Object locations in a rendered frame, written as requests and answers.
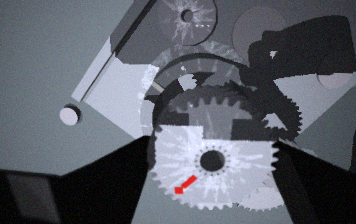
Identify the white gear with red arrow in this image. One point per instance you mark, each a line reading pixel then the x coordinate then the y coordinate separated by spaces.
pixel 210 118

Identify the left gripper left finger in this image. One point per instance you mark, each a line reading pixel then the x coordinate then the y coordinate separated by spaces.
pixel 106 191

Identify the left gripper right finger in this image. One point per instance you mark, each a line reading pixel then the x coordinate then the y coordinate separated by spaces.
pixel 314 191

